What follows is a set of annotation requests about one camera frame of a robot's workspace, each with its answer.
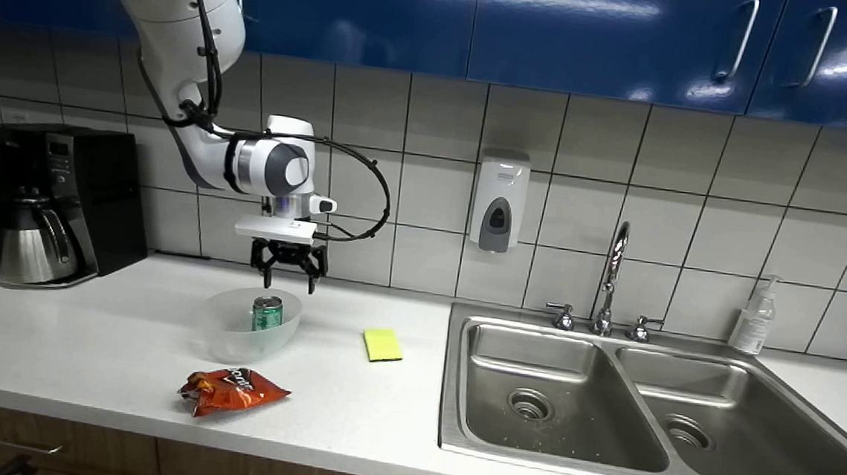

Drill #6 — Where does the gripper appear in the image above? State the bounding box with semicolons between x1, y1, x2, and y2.
248;237;332;297

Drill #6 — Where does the green can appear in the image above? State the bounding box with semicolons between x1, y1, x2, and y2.
250;294;286;335

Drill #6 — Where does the translucent white bowl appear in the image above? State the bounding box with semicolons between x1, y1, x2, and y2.
199;283;306;369

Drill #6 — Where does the yellow sponge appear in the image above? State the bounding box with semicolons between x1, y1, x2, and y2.
361;326;406;365

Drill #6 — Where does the orange chip bag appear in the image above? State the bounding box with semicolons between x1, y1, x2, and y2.
175;362;294;426

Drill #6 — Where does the black coffee maker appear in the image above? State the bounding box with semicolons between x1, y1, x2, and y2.
0;120;157;299

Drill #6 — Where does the wooden drawer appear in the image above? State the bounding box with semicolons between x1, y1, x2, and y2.
0;399;167;475
153;436;409;475

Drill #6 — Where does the steel coffee carafe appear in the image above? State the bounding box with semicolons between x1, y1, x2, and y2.
0;185;88;289

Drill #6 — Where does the chrome tap lever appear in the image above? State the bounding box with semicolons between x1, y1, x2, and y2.
543;300;579;332
625;314;666;345

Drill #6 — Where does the steel double sink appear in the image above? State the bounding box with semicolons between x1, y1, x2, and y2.
435;302;847;475

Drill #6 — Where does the chrome tap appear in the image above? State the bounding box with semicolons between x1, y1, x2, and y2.
543;216;672;345

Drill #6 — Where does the clear pump bottle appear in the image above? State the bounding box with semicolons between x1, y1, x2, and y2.
727;272;784;358

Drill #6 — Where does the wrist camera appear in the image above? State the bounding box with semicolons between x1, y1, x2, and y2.
234;214;319;247

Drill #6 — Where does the wall soap dispenser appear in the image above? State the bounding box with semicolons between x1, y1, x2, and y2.
467;147;533;256

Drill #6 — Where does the silver drawer handle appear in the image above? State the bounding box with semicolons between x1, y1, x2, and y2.
0;438;67;459

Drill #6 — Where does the blue wall cabinet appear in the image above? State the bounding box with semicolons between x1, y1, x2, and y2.
0;0;847;135

